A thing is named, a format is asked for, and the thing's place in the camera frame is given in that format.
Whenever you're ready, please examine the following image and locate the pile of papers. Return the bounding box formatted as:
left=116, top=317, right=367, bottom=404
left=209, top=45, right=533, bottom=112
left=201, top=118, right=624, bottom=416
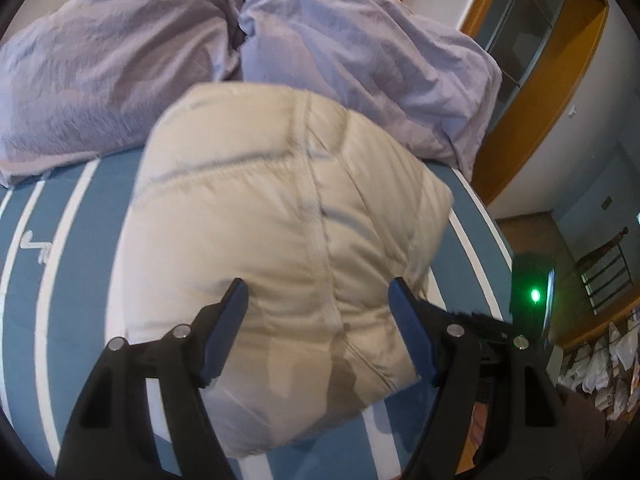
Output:
left=556, top=308, right=639, bottom=422

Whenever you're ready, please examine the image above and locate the beige puffer jacket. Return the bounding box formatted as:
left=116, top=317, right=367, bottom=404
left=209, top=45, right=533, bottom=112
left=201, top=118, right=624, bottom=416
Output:
left=107, top=82, right=454, bottom=458

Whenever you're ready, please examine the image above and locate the blue white striped bedsheet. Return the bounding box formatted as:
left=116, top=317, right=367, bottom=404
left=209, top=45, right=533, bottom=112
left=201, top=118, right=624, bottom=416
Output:
left=1, top=151, right=512, bottom=479

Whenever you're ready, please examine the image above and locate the dark wooden chair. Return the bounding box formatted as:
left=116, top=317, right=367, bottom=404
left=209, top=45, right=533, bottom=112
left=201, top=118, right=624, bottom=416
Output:
left=576, top=226, right=634, bottom=313

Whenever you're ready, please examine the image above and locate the right lavender pillow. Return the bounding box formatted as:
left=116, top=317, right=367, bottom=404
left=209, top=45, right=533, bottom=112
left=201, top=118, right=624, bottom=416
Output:
left=239, top=0, right=502, bottom=178

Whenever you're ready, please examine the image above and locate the lavender pillow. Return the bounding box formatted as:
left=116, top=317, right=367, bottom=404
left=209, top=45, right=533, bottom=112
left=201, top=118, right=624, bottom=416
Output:
left=239, top=0, right=502, bottom=178
left=1, top=0, right=243, bottom=188

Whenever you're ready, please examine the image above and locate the left lavender pillow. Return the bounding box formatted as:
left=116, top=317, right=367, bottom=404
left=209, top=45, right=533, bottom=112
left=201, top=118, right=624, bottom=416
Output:
left=1, top=0, right=243, bottom=188

